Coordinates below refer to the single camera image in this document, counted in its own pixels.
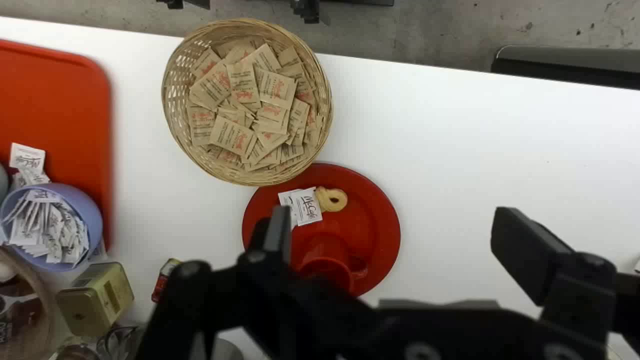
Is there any light blue bowl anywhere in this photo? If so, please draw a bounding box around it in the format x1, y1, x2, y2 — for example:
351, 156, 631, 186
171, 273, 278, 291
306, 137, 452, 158
0, 181, 106, 273

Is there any orange plastic tray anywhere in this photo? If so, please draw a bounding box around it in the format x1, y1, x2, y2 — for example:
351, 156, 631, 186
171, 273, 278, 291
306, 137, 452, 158
0, 38, 114, 250

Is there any round red plate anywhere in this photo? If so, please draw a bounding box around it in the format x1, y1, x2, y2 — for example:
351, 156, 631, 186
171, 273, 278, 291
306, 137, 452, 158
243, 161, 403, 300

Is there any small red item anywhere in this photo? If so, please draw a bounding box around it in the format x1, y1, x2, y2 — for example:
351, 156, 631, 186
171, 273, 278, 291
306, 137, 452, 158
151, 255, 185, 305

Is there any white paper packet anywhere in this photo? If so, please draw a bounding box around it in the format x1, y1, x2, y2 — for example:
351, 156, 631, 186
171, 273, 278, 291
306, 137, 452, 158
13, 168, 53, 190
277, 186, 324, 230
7, 142, 49, 172
5, 195, 53, 251
47, 201, 90, 265

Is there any beige box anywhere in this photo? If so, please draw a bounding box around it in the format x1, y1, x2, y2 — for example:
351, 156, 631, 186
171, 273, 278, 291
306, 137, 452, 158
55, 259, 137, 340

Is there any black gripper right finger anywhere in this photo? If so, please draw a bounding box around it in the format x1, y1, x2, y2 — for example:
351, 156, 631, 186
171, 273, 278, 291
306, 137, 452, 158
491, 205, 640, 360

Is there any black equipment piece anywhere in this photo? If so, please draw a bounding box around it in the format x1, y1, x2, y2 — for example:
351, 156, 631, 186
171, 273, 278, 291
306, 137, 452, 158
154, 0, 212, 11

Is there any round wicker basket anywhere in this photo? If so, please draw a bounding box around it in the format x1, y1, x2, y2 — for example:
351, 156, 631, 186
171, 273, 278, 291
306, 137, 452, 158
160, 16, 334, 187

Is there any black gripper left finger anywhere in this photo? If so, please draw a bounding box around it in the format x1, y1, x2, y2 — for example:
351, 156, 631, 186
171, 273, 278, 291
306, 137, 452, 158
133, 204, 377, 360

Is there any red cup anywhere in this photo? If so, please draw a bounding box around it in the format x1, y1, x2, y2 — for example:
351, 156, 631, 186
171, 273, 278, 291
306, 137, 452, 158
290, 230, 371, 296

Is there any brown sugar packet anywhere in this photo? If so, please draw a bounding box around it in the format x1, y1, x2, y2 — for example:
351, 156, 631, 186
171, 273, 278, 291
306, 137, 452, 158
287, 97, 312, 146
186, 104, 216, 146
227, 61, 263, 111
209, 118, 256, 158
259, 68, 298, 107
239, 42, 282, 76
252, 97, 292, 136
189, 61, 236, 111

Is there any beige ring tag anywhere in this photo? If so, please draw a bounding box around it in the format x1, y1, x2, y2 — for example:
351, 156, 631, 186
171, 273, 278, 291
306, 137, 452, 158
315, 186, 351, 213

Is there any clear glass item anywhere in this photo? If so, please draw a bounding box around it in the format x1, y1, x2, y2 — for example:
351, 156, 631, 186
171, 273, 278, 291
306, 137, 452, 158
59, 322, 145, 360

